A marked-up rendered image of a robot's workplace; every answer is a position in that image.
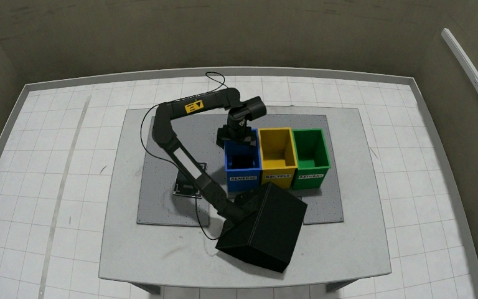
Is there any blue bin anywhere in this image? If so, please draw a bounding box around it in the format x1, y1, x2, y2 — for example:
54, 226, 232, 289
224, 129, 262, 192

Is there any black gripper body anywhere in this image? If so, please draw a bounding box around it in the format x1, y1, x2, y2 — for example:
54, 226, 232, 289
217, 125, 256, 146

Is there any yellow recycle bin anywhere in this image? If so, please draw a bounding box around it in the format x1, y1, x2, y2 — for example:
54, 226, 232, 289
258, 128, 298, 189

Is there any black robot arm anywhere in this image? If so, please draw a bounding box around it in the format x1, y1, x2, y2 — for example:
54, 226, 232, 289
151, 87, 267, 236

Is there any green bin with label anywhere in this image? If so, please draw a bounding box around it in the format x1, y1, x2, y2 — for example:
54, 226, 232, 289
291, 128, 331, 190

